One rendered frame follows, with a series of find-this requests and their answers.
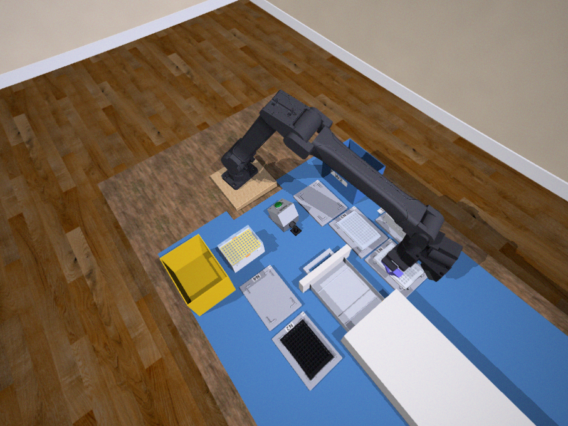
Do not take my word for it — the yellow open-top bin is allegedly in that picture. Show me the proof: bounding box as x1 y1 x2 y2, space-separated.
159 234 236 316

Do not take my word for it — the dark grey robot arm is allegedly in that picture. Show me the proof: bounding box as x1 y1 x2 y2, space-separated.
221 90 463 282

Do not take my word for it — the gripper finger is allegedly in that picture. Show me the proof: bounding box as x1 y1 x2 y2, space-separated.
381 260 404 278

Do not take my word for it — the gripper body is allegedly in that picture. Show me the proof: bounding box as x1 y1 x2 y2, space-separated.
382 240 421 272

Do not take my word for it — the blue bench mat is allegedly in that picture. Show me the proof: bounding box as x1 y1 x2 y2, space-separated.
158 157 568 426

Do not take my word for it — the blue open-top bin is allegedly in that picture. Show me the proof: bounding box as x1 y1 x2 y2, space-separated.
321 139 386 205

